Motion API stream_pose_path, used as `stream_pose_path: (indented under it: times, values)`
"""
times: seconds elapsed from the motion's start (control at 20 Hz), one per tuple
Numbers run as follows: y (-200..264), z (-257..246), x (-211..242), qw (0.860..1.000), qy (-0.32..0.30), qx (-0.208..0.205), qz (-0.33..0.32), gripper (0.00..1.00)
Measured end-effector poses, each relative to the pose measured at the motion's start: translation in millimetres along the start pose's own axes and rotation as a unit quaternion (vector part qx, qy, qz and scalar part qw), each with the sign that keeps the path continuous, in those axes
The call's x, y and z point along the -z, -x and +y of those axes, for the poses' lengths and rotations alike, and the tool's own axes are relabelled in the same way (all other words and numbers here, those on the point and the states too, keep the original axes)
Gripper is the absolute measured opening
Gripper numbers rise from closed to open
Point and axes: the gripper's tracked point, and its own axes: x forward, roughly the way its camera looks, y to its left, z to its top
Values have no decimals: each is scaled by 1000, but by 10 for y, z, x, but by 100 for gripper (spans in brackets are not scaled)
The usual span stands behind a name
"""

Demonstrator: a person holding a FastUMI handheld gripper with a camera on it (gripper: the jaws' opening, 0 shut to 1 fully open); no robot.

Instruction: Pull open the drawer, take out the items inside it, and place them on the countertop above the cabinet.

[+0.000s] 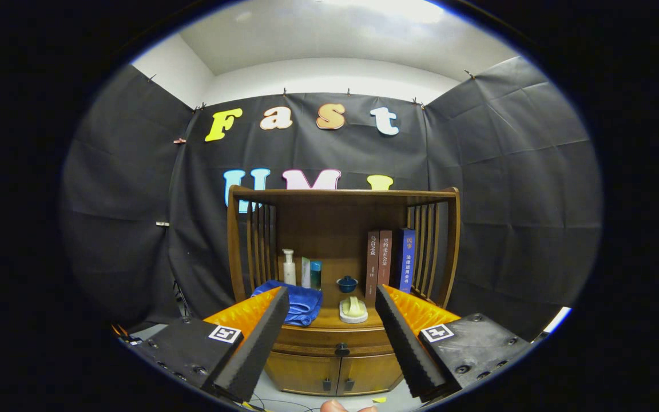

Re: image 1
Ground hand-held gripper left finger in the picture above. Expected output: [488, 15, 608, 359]
[126, 286, 291, 402]

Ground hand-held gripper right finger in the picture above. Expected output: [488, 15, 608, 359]
[375, 284, 533, 401]

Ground wooden drawer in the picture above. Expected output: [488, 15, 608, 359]
[272, 326, 394, 358]

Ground white dish with yellow soap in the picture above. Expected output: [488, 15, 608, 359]
[339, 296, 368, 324]

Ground wooden cabinet door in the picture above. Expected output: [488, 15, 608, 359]
[265, 350, 342, 395]
[336, 353, 403, 395]

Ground wooden countertop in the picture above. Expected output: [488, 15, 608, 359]
[247, 280, 439, 330]

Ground wooden cabinet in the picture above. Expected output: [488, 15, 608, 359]
[227, 184, 460, 397]

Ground blue folded towel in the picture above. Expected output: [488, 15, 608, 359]
[251, 280, 323, 327]

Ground white pump bottle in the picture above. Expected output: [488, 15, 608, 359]
[282, 249, 297, 286]

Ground blue book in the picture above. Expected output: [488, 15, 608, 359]
[396, 228, 416, 294]

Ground black floor device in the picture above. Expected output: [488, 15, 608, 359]
[113, 323, 142, 346]

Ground white panel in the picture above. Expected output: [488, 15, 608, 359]
[541, 306, 572, 335]

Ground black backdrop cloth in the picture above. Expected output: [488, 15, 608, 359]
[61, 56, 602, 341]

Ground floor cables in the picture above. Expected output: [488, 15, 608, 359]
[244, 395, 321, 412]

